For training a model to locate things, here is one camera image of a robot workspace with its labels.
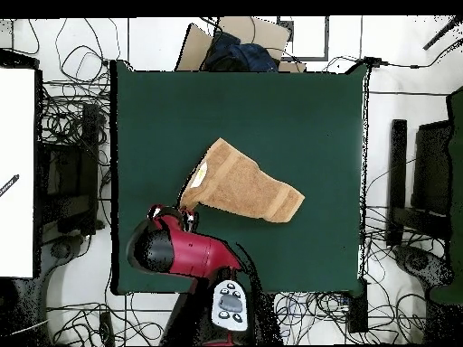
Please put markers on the orange terry towel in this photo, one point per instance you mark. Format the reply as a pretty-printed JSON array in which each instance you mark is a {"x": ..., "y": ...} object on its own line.
[{"x": 246, "y": 184}]

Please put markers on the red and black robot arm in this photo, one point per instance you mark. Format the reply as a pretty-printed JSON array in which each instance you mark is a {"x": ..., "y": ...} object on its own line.
[{"x": 195, "y": 253}]

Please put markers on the black stand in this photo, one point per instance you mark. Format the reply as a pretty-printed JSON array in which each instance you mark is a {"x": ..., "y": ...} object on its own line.
[
  {"x": 88, "y": 144},
  {"x": 398, "y": 162}
]

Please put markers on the dark green table cloth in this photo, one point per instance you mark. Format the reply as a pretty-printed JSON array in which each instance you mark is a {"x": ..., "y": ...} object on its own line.
[{"x": 162, "y": 108}]

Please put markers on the black power strip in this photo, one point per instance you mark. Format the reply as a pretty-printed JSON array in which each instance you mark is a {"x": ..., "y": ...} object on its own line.
[{"x": 106, "y": 329}]

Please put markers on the black marker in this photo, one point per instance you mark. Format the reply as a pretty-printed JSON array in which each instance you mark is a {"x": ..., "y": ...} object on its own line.
[{"x": 10, "y": 184}]

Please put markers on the white panel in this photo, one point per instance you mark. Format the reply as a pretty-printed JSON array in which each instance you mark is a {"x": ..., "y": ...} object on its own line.
[{"x": 16, "y": 144}]

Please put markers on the dark blue jeans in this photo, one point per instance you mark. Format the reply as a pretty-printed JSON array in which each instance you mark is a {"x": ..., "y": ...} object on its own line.
[{"x": 249, "y": 54}]

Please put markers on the black box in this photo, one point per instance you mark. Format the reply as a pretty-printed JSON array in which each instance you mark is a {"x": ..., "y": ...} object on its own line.
[{"x": 358, "y": 314}]

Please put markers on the black tripod leg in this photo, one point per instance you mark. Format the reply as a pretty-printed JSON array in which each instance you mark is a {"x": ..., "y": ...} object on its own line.
[{"x": 441, "y": 34}]

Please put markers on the black square frame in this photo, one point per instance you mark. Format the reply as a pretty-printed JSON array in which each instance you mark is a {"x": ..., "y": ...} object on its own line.
[{"x": 307, "y": 58}]

